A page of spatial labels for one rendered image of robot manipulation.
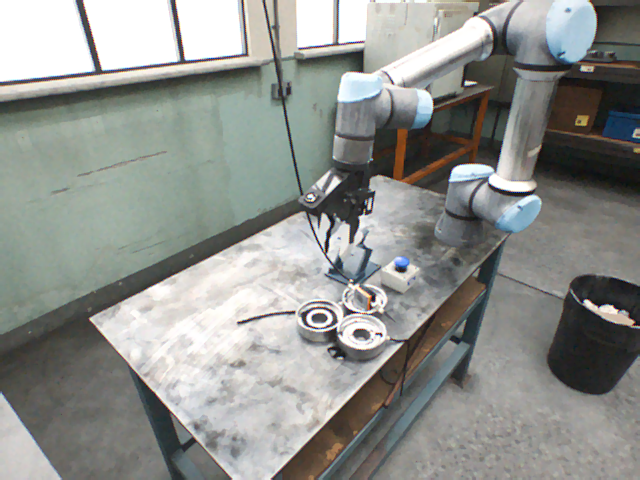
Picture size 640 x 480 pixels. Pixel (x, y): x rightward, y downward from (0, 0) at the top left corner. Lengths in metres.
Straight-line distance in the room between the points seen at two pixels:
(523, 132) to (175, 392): 0.95
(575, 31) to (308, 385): 0.88
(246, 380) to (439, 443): 1.06
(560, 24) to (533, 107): 0.17
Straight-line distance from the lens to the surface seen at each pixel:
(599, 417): 2.08
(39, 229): 2.23
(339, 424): 1.07
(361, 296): 0.92
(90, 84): 2.07
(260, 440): 0.76
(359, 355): 0.84
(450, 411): 1.84
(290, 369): 0.85
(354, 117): 0.74
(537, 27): 1.02
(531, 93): 1.05
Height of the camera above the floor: 1.44
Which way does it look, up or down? 32 degrees down
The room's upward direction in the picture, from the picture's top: straight up
